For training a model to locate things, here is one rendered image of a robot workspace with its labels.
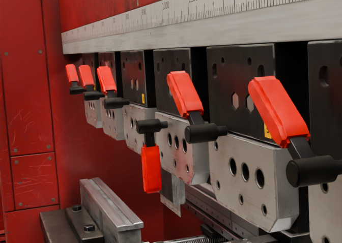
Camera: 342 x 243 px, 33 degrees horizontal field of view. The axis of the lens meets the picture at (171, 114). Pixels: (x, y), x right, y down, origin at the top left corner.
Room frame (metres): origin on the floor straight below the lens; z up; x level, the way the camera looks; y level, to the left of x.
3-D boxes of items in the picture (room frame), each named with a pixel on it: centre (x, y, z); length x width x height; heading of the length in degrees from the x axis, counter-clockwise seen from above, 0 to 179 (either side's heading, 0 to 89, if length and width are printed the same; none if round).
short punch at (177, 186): (0.91, 0.01, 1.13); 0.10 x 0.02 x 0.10; 18
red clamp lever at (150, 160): (0.74, 0.02, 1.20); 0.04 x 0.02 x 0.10; 108
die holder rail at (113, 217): (1.43, 0.18, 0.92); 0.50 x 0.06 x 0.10; 18
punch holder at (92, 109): (1.31, 0.14, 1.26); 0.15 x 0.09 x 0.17; 18
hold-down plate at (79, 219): (1.46, 0.25, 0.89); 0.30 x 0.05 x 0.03; 18
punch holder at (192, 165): (0.74, -0.04, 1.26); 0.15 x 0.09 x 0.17; 18
